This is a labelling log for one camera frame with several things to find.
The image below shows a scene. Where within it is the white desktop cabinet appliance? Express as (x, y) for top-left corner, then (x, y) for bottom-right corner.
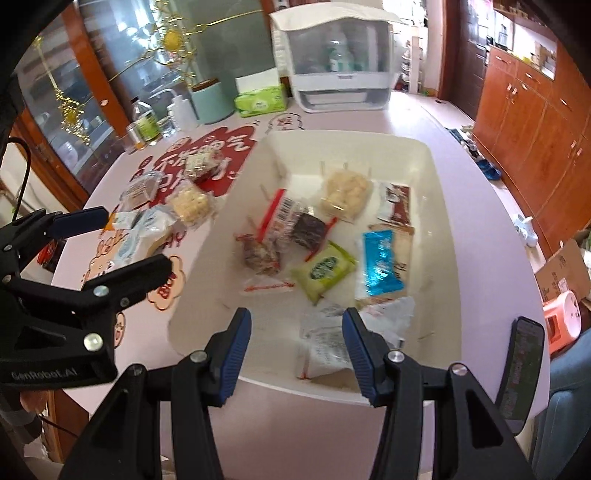
(270, 2), (401, 113)

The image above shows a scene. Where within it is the cardboard box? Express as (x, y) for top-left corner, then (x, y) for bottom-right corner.
(535, 239), (590, 303)

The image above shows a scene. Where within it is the blue foil snack pack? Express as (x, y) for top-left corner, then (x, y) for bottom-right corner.
(362, 230), (405, 297)

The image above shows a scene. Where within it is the brown bread slice pack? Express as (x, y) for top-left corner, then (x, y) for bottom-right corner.
(120, 171), (163, 212)

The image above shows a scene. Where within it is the black smartphone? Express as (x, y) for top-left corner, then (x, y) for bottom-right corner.
(495, 316), (546, 436)

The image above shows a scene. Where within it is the clear red-trim nut bar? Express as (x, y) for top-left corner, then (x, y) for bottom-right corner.
(235, 234), (295, 296)

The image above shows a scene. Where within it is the black cable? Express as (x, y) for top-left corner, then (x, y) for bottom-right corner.
(0, 135), (33, 222)

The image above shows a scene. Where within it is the blue sofa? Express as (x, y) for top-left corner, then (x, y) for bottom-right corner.
(531, 331), (590, 479)

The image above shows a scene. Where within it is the small glass jar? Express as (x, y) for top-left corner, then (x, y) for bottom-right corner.
(125, 122), (145, 153)

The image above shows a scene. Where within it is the white plastic storage bin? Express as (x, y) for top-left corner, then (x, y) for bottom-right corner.
(168, 130), (462, 404)

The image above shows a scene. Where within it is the green tissue pack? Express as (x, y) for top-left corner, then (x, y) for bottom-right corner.
(235, 67), (287, 118)

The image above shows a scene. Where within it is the white plastic bottle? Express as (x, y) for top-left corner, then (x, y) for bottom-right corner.
(167, 95), (198, 133)

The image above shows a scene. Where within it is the pink plastic stool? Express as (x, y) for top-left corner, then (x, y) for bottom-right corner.
(543, 290), (582, 355)

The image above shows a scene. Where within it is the green label bottle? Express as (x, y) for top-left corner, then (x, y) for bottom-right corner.
(131, 97), (161, 143)

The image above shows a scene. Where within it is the large white-blue snack bag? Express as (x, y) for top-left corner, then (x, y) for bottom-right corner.
(112, 205), (178, 269)

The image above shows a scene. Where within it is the orange wooden cabinet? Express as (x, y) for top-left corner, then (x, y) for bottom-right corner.
(473, 47), (590, 256)

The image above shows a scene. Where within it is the pink printed table mat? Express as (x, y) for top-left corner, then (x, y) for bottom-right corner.
(50, 89), (551, 480)

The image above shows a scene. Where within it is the red-edged barcode snack pack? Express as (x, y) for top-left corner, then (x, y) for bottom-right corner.
(256, 188), (339, 262)

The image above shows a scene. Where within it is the apple print snack bag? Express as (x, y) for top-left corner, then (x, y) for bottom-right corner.
(294, 296), (416, 380)

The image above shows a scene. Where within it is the beige cracker pack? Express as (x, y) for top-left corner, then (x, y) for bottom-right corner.
(355, 224), (415, 308)

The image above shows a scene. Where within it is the puffed rice cake pack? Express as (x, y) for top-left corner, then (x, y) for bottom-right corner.
(321, 169), (373, 222)

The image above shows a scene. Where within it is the brown snowflake snack pack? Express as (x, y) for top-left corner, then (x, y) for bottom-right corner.
(377, 182), (412, 227)

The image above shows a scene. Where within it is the green snack pouch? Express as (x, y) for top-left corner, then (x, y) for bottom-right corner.
(290, 241), (356, 305)

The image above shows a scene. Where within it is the teal cylindrical canister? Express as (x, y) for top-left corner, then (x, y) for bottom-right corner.
(190, 78), (235, 124)

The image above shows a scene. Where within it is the mixed nut bar pack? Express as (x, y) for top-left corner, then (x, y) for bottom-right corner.
(183, 146), (224, 182)

